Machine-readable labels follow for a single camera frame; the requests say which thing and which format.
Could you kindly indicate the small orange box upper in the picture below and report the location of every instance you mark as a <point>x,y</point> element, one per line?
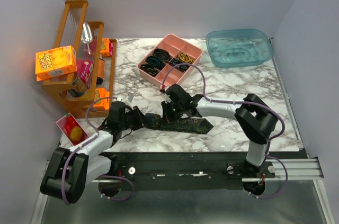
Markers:
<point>106,47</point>

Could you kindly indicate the yellow rolled tie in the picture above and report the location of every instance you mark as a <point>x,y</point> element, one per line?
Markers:
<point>185,58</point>

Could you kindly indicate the orange Scrub Daddy box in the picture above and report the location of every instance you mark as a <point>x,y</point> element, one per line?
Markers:
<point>55,62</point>

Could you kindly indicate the orange bottle on rack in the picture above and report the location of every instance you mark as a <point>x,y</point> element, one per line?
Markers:
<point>100,72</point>

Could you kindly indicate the pink product box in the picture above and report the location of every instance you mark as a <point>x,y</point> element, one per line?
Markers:
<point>84,69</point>

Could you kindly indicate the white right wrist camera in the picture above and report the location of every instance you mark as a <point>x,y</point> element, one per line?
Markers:
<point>167,99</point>

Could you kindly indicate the pink divided organizer tray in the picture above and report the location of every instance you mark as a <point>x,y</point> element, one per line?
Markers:
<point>169,75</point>

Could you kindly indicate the aluminium rail frame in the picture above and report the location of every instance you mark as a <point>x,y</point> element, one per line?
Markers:
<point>303,201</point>

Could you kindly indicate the small orange box lower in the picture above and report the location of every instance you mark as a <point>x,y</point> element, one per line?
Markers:
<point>102,102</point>

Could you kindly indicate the translucent blue plastic tub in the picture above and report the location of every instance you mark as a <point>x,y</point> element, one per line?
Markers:
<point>238,48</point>

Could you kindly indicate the dark tin can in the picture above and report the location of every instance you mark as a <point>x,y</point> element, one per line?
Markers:
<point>78,88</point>

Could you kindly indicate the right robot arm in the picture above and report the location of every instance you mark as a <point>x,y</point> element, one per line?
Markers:
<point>255,118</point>

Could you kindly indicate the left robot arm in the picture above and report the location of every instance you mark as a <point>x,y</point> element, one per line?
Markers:
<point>69,170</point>

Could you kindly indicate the dark blue floral rolled tie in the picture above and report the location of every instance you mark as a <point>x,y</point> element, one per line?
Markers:
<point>181,67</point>

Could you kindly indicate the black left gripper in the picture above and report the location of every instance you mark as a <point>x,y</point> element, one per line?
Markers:
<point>139,117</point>

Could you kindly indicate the pink bin with fruit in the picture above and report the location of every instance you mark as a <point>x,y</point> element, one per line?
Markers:
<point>72,129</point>

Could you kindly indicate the dark floral patterned necktie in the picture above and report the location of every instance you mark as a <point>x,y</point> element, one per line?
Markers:
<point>199,126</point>

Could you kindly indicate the small orange box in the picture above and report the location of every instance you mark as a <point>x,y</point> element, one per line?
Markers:
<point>106,47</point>
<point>102,102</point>

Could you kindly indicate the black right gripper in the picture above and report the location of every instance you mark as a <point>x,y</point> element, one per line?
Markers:
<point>165,112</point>

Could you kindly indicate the metal scoop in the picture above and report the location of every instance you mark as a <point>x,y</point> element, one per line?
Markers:
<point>86,36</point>

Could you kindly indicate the teal rolled tie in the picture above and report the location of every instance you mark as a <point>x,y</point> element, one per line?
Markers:
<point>154,61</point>

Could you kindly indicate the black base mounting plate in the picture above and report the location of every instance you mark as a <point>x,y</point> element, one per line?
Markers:
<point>201,171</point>

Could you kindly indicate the black gold rolled tie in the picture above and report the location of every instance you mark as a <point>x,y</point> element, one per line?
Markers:
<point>150,70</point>

